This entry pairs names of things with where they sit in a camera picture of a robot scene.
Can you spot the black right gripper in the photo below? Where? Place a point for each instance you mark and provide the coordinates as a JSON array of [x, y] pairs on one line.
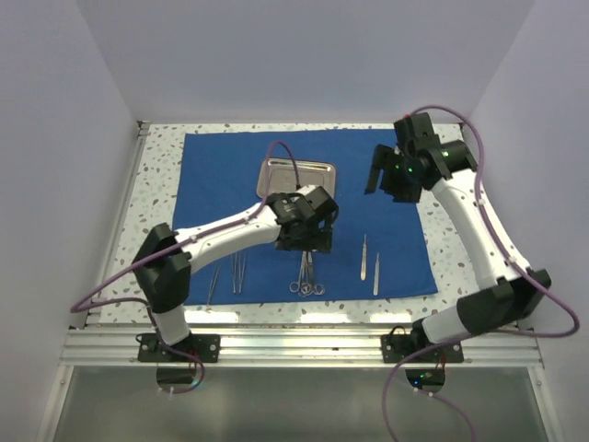
[[382, 160]]

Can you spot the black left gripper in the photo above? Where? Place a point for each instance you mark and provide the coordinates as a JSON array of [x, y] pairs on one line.
[[317, 241]]

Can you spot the stainless steel instrument tray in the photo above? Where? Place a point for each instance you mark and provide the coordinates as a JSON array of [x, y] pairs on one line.
[[280, 174]]

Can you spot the small steel scissors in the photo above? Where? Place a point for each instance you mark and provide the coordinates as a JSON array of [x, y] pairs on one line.
[[310, 286]]

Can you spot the steel scalpel handle number four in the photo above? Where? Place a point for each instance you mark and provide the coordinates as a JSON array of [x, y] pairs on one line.
[[363, 268]]

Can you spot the steel tweezers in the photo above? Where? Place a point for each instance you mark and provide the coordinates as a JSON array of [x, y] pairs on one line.
[[234, 272], [241, 264]]

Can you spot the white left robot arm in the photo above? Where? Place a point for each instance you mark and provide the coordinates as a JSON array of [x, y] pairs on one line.
[[163, 266]]

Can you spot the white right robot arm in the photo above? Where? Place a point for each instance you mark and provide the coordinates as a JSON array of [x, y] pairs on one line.
[[507, 284]]

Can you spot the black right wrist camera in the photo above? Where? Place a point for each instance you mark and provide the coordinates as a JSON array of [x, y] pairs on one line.
[[415, 133]]

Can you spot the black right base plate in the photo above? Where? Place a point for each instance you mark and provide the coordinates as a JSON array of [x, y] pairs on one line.
[[397, 347]]

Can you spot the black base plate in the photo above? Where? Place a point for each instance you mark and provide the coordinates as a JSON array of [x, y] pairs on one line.
[[204, 347], [397, 347]]

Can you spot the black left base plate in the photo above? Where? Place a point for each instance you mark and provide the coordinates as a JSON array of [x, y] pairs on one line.
[[204, 347]]

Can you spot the aluminium left side rail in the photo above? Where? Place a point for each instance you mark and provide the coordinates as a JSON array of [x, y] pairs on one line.
[[117, 255]]

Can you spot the aluminium rail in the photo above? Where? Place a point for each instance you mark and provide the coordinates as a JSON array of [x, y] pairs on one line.
[[117, 255], [292, 347]]

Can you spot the aluminium front rail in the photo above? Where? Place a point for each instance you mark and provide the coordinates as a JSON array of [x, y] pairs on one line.
[[292, 347]]

